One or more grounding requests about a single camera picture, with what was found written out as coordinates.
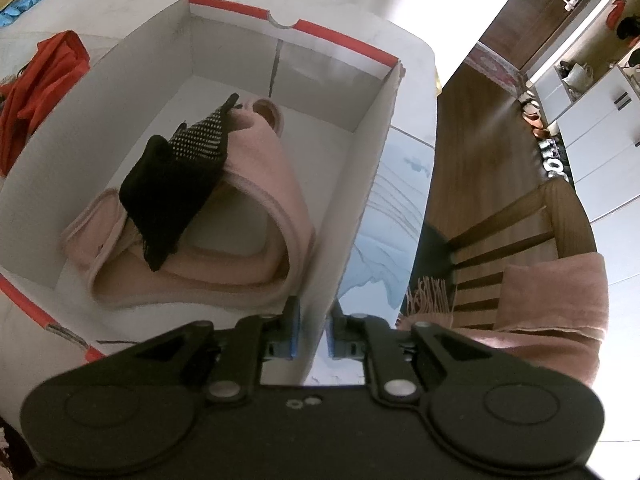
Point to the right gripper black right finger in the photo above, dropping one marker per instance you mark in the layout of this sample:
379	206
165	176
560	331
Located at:
491	410

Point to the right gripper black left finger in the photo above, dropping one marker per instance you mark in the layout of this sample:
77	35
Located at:
129	408

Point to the pink knitted hat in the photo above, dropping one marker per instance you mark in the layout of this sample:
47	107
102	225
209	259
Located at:
247	247

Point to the black dotted sock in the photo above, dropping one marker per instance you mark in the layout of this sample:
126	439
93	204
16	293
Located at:
173	179

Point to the red cloth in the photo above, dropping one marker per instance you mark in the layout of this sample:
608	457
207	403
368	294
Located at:
59	63

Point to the red and white cardboard box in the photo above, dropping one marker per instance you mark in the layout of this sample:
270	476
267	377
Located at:
337	96

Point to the pink scarf on chair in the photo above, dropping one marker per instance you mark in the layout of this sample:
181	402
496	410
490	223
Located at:
552	314

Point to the blue patterned table mat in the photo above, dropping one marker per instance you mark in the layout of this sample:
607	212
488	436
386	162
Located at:
382	256

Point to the wooden chair near cabinet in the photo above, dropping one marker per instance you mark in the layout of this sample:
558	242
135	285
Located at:
457	280

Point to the row of shoes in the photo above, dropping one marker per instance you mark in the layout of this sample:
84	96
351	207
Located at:
551	148

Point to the blue rubber gloves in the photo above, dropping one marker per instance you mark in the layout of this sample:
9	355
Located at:
14	10

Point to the brown wooden door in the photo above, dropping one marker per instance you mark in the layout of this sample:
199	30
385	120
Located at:
523	28

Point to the white wall cabinet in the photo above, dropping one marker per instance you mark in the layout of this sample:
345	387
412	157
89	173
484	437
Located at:
600	134

